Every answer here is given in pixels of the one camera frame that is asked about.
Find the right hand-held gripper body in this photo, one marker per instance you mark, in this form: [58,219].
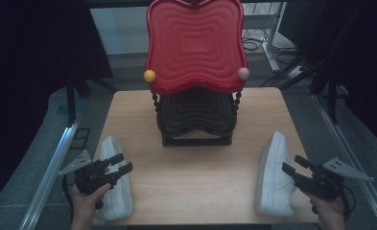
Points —
[323,182]

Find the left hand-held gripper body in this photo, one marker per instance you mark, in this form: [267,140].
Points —
[91,179]

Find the white sneaker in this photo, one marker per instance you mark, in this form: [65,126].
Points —
[119,198]
[274,185]

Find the red and black shoe rack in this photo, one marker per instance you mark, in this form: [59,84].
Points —
[195,48]

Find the person's right hand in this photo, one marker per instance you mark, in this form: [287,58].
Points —
[326,211]

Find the person's left hand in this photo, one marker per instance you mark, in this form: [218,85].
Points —
[85,207]

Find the black stand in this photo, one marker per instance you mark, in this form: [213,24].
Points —
[331,96]
[71,99]

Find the white power strip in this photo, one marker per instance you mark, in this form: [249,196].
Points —
[294,72]

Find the dark curtain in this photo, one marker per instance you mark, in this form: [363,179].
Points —
[362,64]
[32,64]

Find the white-framed desk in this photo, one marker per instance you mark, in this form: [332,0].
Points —
[270,38]

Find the aluminium rail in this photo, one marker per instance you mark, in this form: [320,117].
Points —
[352,150]
[48,179]

